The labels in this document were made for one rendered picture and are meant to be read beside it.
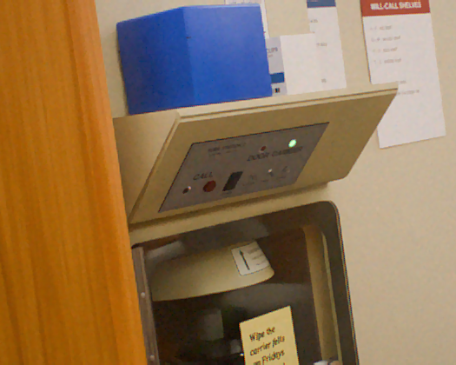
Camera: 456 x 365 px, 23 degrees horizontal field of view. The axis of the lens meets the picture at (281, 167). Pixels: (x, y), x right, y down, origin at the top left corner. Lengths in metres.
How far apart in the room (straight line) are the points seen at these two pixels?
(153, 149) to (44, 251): 0.13
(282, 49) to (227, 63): 0.11
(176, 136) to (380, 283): 1.09
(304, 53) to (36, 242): 0.33
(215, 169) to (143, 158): 0.09
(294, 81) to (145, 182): 0.21
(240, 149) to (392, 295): 1.03
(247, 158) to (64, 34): 0.24
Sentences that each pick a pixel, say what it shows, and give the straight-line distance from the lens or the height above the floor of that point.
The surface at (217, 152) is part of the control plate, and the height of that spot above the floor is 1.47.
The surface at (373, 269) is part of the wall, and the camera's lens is 2.03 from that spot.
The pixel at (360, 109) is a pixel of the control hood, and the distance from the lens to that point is 1.18.
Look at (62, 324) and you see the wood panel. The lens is 1.02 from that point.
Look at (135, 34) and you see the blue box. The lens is 1.06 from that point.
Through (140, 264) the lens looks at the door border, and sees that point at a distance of 1.08.
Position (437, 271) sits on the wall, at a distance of 2.18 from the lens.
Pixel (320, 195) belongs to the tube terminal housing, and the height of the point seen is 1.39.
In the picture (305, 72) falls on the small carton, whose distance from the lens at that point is 1.15.
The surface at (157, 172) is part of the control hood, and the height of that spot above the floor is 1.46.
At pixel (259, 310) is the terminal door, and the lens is 1.18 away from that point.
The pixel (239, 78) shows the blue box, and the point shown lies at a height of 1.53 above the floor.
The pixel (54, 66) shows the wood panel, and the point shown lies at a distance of 0.97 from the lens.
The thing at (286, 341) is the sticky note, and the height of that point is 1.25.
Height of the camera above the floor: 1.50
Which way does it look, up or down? 3 degrees down
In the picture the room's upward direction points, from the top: 8 degrees counter-clockwise
